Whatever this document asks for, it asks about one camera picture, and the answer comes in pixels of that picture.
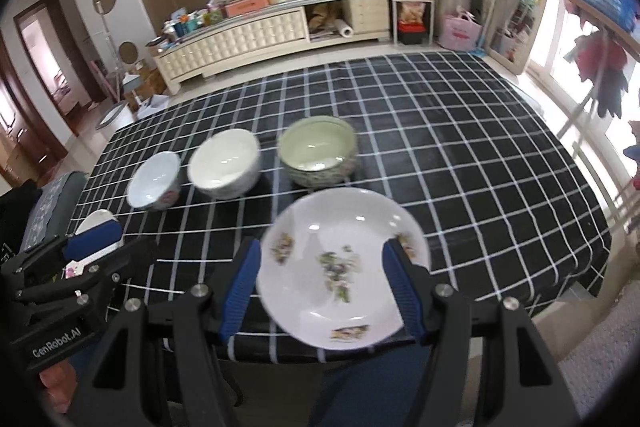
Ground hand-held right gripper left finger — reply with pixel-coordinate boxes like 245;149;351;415
70;238;263;427

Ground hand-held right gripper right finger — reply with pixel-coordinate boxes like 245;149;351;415
381;237;581;427

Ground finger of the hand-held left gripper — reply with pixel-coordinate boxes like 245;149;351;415
30;237;160;308
17;221;125;280

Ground small white plate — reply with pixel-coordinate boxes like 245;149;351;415
64;208;121;280

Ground small white floral bowl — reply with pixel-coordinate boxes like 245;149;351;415
126;151;182;210

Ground large floral white plate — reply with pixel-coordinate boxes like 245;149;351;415
256;188;432;351

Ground white ribbed bowl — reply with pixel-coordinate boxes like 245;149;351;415
187;128;262;200

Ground green patterned bowl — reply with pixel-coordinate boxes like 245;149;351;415
276;116;358;188

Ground person's left hand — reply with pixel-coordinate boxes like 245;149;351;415
37;359;78;415

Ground grey patterned chair cushion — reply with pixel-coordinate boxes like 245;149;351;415
20;172;88;253

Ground black garment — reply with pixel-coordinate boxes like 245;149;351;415
0;187;41;253

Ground person's blue jeans leg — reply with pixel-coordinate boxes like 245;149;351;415
300;347;436;427

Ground round white stool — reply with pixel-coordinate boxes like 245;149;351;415
97;102;133;130

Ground black white checked tablecloth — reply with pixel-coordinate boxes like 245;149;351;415
75;51;613;364

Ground cardboard boxes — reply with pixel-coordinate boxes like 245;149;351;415
125;67;168;108

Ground white tripod stand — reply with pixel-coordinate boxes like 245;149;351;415
97;2;126;102

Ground cream tufted cabinet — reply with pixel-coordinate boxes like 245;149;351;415
151;0;391;95

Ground pink shopping bag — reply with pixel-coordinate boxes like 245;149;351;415
439;9;483;54

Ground red box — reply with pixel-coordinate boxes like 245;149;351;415
397;0;433;45

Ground pink box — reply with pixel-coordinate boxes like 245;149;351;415
220;0;271;18

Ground dark hanging garment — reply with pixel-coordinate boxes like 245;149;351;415
595;67;628;120

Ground red hanging garment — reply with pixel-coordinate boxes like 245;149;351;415
565;32;628;82

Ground dark wooden door frame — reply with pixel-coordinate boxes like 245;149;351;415
14;1;108;138

